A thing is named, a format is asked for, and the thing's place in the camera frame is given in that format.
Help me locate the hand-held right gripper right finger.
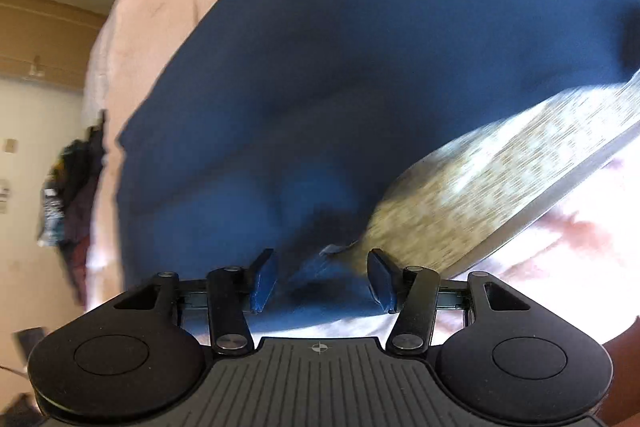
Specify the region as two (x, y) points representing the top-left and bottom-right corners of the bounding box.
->
(366, 248), (531, 355)

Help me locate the yellow patterned cloth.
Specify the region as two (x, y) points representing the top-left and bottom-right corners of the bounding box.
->
(350, 69), (640, 280)

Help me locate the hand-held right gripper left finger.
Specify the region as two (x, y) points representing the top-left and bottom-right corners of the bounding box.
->
(114, 248), (279, 355)

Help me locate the wooden wall panel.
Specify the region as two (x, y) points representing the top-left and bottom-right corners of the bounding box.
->
(0, 0), (110, 92)

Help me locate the blue garment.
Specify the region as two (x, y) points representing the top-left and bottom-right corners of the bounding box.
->
(116, 0), (640, 339)

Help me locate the pile of dark clothes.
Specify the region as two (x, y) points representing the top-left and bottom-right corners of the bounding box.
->
(37, 109), (108, 308)

